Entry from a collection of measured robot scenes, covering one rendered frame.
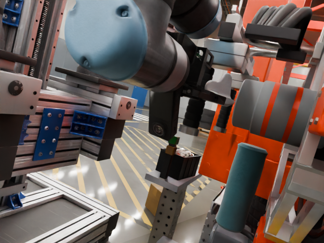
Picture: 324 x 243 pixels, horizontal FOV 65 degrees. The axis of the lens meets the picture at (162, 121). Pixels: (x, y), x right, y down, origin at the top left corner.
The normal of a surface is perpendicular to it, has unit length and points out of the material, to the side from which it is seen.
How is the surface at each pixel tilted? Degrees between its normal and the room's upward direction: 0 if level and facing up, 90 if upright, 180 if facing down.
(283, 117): 101
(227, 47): 90
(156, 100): 120
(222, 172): 90
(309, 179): 90
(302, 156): 90
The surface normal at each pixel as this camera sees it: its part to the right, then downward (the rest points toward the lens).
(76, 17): -0.39, -0.02
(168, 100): -0.52, 0.44
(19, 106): 0.88, 0.28
